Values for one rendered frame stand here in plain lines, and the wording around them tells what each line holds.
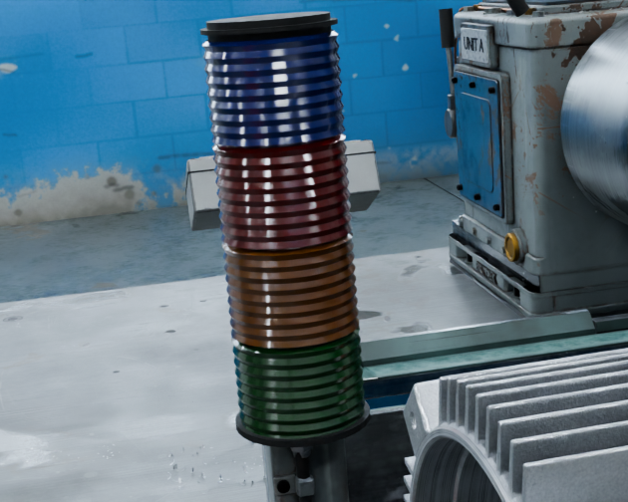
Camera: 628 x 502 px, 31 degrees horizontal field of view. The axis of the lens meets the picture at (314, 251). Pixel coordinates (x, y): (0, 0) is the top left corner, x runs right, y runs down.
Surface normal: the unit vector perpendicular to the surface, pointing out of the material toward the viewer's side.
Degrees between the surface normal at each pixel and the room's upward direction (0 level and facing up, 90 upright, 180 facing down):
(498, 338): 45
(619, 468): 88
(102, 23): 90
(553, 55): 90
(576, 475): 88
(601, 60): 50
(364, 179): 64
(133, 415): 0
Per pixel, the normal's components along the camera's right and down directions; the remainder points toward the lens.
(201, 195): 0.14, -0.22
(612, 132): -0.98, 0.03
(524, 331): 0.08, -0.52
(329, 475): 0.19, 0.22
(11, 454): -0.08, -0.97
